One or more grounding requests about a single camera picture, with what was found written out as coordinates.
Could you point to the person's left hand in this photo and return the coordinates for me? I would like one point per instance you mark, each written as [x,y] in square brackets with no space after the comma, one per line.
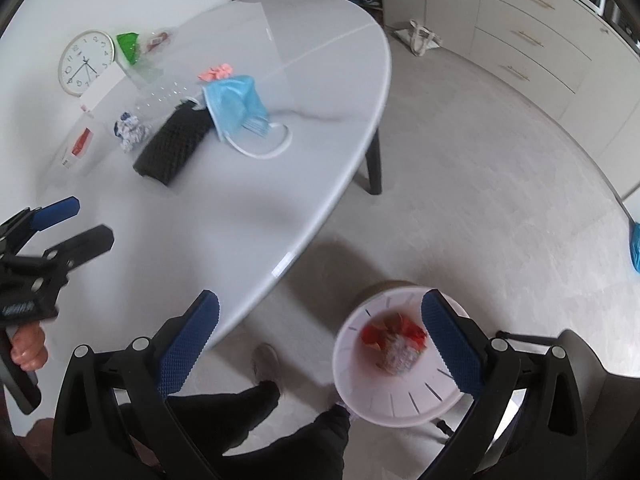
[29,347]

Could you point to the blue plastic bag on floor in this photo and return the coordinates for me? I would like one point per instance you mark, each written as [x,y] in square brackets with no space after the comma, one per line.
[634,245]

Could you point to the grey printed plastic bag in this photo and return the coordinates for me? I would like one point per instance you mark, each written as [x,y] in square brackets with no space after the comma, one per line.
[397,358]

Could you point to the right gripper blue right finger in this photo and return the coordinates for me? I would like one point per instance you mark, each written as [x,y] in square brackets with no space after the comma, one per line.
[458,340]

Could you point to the round white wall clock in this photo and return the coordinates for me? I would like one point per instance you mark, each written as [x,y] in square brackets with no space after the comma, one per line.
[84,59]

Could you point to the black foam net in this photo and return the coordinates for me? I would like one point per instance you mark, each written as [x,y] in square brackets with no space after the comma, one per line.
[170,149]

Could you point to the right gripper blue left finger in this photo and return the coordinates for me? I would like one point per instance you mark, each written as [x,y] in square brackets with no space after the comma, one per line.
[181,341]

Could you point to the pink paper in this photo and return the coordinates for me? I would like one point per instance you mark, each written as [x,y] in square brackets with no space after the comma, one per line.
[219,72]

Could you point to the beige drawer cabinet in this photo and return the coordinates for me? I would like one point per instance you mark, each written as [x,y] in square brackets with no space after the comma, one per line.
[564,59]

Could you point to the green plastic bag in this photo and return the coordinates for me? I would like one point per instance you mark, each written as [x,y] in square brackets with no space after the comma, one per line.
[128,43]

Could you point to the red paper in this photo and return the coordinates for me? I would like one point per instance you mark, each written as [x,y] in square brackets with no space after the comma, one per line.
[373,336]

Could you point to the red snack packet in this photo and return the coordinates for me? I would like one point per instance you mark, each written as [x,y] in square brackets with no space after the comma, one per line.
[157,40]

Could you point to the pink white trash bin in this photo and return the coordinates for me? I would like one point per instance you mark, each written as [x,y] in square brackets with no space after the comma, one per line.
[422,395]

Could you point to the blue surgical mask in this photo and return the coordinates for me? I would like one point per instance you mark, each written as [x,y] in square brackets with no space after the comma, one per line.
[242,121]

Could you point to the clear plastic bottle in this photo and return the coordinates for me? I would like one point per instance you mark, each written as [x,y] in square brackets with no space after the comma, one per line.
[159,99]

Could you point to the red torn cardboard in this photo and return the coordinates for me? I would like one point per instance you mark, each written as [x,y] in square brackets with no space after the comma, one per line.
[400,326]

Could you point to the white tote bag on floor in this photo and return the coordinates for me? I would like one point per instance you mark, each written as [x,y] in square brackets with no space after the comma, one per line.
[418,38]

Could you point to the white card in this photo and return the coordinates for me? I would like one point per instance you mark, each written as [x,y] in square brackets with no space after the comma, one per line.
[101,87]

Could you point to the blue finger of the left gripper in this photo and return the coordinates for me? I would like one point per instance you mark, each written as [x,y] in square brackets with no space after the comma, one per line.
[48,216]
[82,248]

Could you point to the white printed paper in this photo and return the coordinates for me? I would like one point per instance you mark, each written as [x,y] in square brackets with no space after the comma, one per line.
[128,143]

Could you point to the red white small box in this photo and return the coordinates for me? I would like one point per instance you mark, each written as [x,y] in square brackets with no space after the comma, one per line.
[76,149]

